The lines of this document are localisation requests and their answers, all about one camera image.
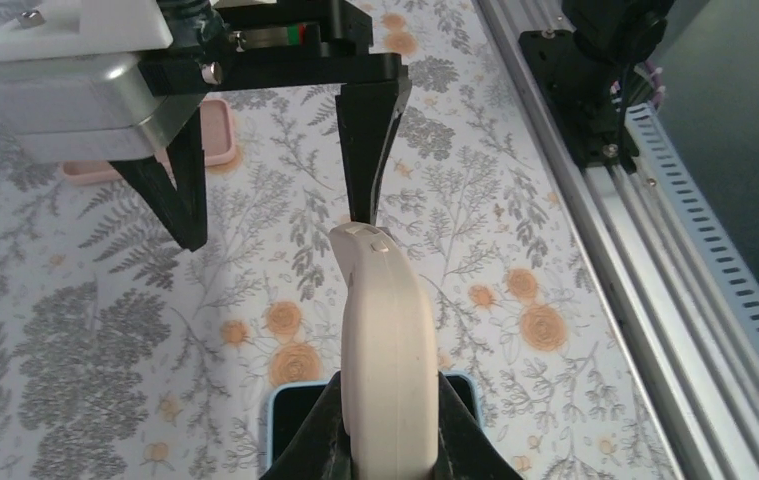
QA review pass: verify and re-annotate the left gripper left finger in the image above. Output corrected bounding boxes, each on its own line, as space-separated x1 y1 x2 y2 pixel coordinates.
261 373 353 479

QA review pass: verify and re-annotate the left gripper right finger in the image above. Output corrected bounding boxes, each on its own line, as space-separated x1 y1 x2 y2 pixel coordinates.
433 373 523 480

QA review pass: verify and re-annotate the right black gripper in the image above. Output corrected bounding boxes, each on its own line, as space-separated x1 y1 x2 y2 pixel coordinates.
110 1 412 251

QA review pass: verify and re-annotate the phone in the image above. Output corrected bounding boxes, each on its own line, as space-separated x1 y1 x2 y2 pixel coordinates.
264 370 483 470

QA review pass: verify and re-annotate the pink phone case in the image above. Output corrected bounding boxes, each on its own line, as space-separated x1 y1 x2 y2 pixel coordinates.
58 98 242 186

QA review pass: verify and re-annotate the beige phone case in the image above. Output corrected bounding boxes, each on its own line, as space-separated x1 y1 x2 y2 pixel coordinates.
329 222 439 479

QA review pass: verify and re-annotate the floral patterned mat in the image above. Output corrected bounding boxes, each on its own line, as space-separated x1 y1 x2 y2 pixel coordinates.
0 1 680 479

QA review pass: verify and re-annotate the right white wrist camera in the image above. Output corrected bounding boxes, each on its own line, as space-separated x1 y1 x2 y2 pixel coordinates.
0 0 204 163

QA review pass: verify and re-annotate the aluminium rail frame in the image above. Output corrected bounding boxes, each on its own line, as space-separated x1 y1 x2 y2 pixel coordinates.
479 1 759 479

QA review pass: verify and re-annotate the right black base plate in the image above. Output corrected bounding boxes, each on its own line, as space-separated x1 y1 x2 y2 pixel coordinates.
518 30 639 173

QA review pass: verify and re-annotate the perforated cable duct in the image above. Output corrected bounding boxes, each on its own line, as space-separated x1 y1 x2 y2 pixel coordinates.
626 104 759 363

